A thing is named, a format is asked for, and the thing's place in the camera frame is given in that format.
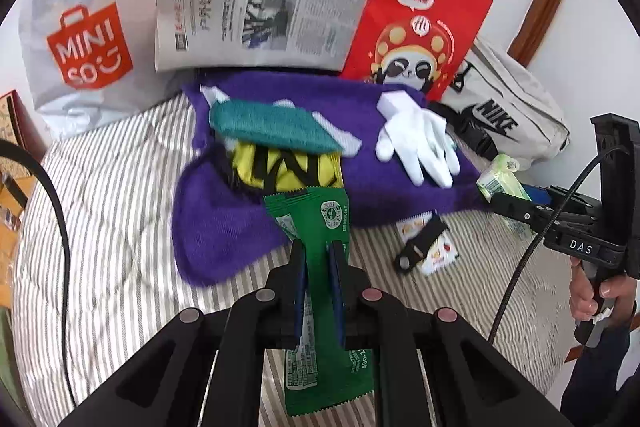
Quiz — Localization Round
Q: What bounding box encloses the small white snack packet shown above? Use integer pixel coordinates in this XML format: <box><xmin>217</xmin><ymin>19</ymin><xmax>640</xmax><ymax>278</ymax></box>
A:
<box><xmin>420</xmin><ymin>232</ymin><xmax>461</xmax><ymax>277</ymax></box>
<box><xmin>397</xmin><ymin>214</ymin><xmax>433</xmax><ymax>243</ymax></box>

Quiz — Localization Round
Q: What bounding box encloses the yellow and black pouch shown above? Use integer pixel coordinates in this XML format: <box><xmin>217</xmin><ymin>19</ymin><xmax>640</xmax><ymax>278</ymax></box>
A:
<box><xmin>230</xmin><ymin>142</ymin><xmax>346</xmax><ymax>195</ymax></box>

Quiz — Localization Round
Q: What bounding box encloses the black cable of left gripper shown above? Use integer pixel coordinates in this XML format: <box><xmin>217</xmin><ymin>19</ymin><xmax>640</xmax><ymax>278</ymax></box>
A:
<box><xmin>0</xmin><ymin>139</ymin><xmax>81</xmax><ymax>413</ymax></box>

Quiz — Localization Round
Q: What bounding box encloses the white sponge block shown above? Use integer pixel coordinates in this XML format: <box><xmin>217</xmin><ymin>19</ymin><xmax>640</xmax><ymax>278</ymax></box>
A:
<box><xmin>376</xmin><ymin>89</ymin><xmax>430</xmax><ymax>120</ymax></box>

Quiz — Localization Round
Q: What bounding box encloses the light green tissue packet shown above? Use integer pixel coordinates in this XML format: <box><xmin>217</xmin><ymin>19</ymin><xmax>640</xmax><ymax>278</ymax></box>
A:
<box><xmin>475</xmin><ymin>153</ymin><xmax>533</xmax><ymax>235</ymax></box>

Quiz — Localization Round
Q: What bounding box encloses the striped bed sheet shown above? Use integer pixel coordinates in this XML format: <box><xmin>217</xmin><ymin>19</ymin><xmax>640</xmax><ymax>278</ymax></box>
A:
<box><xmin>10</xmin><ymin>94</ymin><xmax>591</xmax><ymax>427</ymax></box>

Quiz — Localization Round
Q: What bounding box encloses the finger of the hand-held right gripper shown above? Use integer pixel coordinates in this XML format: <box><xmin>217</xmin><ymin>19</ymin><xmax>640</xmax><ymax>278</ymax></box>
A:
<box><xmin>487</xmin><ymin>193</ymin><xmax>557</xmax><ymax>235</ymax></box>
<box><xmin>525</xmin><ymin>186</ymin><xmax>597</xmax><ymax>215</ymax></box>

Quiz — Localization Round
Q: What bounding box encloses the white waist bag black logo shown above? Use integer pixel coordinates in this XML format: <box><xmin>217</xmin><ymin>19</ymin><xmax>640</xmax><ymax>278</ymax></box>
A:
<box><xmin>440</xmin><ymin>37</ymin><xmax>571</xmax><ymax>165</ymax></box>

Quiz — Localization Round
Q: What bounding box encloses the teal cloth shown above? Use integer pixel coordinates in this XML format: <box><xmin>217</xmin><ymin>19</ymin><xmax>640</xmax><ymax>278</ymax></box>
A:
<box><xmin>207</xmin><ymin>99</ymin><xmax>346</xmax><ymax>155</ymax></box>

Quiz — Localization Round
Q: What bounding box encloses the green snack packet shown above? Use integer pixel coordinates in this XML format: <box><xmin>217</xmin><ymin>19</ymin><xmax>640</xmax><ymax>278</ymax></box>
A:
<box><xmin>263</xmin><ymin>187</ymin><xmax>376</xmax><ymax>418</ymax></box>

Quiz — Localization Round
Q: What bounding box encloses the red panda paper bag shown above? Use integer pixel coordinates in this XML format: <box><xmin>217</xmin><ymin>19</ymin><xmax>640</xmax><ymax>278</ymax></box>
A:
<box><xmin>341</xmin><ymin>0</ymin><xmax>496</xmax><ymax>102</ymax></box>

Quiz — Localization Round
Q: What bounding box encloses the brown cardboard box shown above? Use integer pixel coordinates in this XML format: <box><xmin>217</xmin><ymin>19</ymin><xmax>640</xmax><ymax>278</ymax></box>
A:
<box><xmin>0</xmin><ymin>89</ymin><xmax>48</xmax><ymax>168</ymax></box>

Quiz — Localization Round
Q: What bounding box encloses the person's right hand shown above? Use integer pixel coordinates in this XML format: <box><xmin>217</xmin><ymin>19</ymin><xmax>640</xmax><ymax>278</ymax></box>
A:
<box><xmin>569</xmin><ymin>259</ymin><xmax>640</xmax><ymax>324</ymax></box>

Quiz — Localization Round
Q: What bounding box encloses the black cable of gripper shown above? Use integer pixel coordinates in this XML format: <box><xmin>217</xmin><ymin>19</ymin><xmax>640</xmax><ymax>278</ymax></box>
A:
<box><xmin>0</xmin><ymin>139</ymin><xmax>81</xmax><ymax>413</ymax></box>
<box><xmin>486</xmin><ymin>146</ymin><xmax>628</xmax><ymax>345</ymax></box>

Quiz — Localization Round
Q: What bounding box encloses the purple towel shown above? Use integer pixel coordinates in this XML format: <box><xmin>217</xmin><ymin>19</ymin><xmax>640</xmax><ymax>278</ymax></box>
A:
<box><xmin>171</xmin><ymin>72</ymin><xmax>493</xmax><ymax>290</ymax></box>

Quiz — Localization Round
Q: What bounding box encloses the white glove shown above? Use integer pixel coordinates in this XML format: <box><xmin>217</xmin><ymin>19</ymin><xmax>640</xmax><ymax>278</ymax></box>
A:
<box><xmin>375</xmin><ymin>107</ymin><xmax>461</xmax><ymax>190</ymax></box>

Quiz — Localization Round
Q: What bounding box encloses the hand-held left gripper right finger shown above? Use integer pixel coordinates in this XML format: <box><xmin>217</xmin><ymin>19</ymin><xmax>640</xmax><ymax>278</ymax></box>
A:
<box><xmin>326</xmin><ymin>239</ymin><xmax>573</xmax><ymax>427</ymax></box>

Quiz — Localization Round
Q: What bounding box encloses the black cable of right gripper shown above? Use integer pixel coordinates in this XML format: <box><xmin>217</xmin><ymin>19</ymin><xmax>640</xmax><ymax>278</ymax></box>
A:
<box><xmin>486</xmin><ymin>146</ymin><xmax>628</xmax><ymax>345</ymax></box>

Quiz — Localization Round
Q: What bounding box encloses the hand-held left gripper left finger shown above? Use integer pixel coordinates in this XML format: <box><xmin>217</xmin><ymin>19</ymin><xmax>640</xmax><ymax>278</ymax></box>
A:
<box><xmin>60</xmin><ymin>238</ymin><xmax>308</xmax><ymax>427</ymax></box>

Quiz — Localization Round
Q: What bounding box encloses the person's right forearm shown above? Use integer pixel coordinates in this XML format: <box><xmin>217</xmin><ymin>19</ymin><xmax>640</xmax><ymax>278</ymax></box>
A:
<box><xmin>560</xmin><ymin>307</ymin><xmax>640</xmax><ymax>427</ymax></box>

